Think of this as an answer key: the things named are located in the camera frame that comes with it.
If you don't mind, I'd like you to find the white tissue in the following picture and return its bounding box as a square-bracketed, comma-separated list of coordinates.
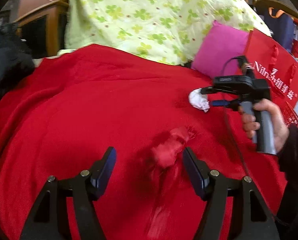
[188, 88, 210, 113]

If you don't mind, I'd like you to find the red satin ribbon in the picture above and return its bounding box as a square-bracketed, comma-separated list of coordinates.
[146, 126, 196, 239]

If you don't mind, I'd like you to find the right forearm dark sleeve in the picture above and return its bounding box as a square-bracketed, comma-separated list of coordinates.
[276, 126, 298, 232]

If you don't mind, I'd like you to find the red mesh trash basket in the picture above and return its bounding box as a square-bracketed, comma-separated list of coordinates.
[281, 102, 298, 128]

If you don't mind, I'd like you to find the right hand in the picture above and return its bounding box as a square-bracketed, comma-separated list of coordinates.
[238, 99, 289, 153]

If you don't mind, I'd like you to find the red paper shopping bag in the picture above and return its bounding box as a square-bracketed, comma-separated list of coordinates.
[238, 29, 298, 107]

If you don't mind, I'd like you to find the magenta pillow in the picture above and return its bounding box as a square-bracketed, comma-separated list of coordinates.
[191, 21, 249, 78]

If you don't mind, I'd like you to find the navy blue hanging garment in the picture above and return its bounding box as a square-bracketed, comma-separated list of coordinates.
[264, 7, 295, 52]

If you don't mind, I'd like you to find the green clover patterned quilt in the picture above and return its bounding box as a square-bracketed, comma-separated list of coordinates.
[64, 0, 270, 65]

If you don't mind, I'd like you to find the red blanket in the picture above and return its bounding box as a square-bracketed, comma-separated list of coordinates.
[0, 45, 286, 239]

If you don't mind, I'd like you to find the black clothing pile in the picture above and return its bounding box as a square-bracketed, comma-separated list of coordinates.
[0, 23, 35, 100]

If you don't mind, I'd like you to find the wooden nightstand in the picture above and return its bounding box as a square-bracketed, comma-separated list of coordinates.
[15, 0, 69, 59]

